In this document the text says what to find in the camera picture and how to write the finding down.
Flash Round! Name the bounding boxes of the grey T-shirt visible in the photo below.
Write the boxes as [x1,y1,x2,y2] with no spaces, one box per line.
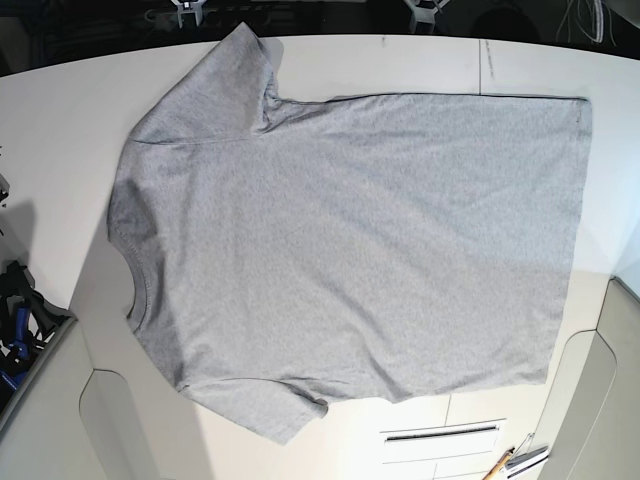
[107,25,592,443]

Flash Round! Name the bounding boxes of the white cable grommet plate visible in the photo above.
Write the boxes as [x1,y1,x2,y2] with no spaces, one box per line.
[379,419,506,464]

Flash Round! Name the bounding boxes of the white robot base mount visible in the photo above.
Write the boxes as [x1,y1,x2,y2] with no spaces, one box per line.
[171,0,207,29]
[404,0,449,35]

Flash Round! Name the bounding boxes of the white hanging cables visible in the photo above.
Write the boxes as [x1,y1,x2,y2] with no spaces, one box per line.
[557,0,619,44]

